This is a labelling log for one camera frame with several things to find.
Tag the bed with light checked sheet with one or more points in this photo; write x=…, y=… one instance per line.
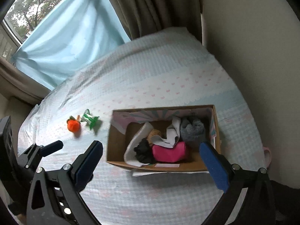
x=152, y=79

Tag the light grey cloth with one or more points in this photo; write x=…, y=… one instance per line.
x=172, y=133

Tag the white cloth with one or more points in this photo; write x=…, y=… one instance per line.
x=136, y=143

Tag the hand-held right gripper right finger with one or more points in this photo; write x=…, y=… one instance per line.
x=214, y=167

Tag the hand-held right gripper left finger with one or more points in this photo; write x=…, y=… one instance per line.
x=88, y=166

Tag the brown plush toy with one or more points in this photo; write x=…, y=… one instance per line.
x=155, y=134

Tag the pink sock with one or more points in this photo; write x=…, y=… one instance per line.
x=168, y=153

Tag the green and white packet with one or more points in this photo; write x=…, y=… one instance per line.
x=90, y=118

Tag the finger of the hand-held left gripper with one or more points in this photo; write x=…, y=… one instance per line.
x=50, y=148

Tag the grey-brown curtain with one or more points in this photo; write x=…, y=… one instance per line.
x=152, y=4
x=23, y=79

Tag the cardboard box with pastel print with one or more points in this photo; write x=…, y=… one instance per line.
x=117, y=145

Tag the black soft item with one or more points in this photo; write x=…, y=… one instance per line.
x=144, y=152

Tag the orange plush toy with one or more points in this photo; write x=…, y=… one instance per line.
x=73, y=124

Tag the window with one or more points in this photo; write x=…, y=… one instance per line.
x=32, y=4

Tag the grey sock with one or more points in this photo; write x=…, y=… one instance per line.
x=192, y=131

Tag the light blue cloth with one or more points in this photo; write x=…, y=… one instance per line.
x=70, y=32

